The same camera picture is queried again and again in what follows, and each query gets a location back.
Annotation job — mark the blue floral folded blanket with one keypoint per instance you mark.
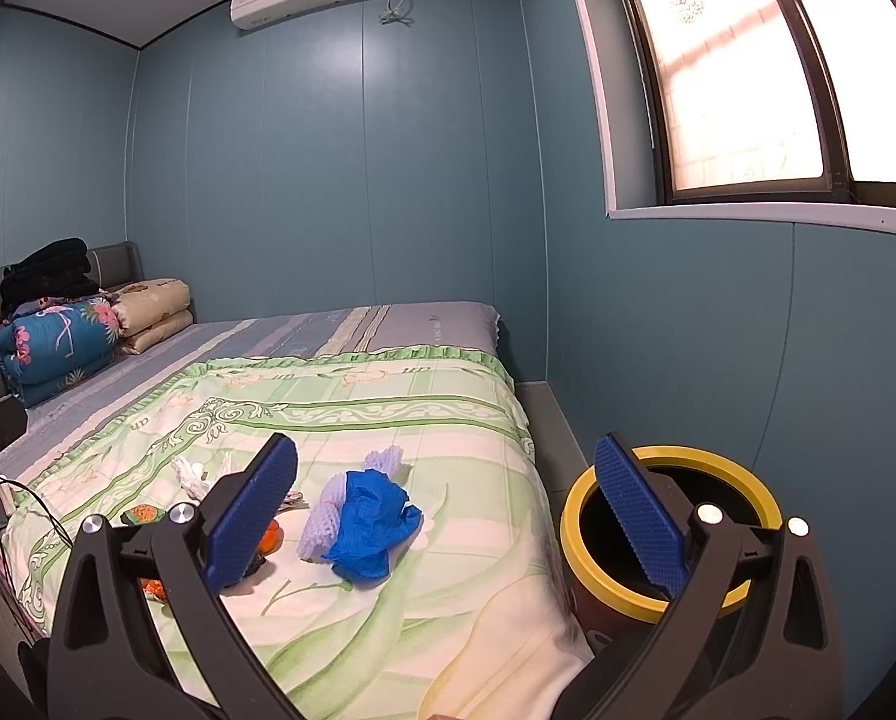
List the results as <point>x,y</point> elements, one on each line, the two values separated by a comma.
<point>49,346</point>

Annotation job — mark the grey striped bed mattress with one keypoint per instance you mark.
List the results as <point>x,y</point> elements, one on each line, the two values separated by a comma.
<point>64,419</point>

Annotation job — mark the yellow rimmed trash bin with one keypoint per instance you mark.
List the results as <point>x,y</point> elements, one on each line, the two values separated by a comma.
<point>610,592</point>

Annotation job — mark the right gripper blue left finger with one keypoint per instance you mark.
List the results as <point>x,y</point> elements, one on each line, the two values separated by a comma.
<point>239,508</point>

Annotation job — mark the beige folded blanket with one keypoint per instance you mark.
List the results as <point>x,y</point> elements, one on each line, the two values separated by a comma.
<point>151,311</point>

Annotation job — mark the lavender foam net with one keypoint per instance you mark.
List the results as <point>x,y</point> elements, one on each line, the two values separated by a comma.
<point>320,532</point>
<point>386,461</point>

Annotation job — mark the black clothing pile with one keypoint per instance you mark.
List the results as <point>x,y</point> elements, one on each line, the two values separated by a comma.
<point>59,270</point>

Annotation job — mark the green floral quilt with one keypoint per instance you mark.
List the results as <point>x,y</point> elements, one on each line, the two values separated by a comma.
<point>417,577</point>

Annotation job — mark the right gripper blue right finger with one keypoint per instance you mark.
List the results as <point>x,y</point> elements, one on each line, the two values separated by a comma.
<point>653,534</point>

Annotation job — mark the blue plastic glove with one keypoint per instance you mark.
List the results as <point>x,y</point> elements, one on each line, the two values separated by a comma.
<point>376,518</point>

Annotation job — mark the green orange snack wrapper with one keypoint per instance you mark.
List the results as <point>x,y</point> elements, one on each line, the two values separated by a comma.
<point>142,514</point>

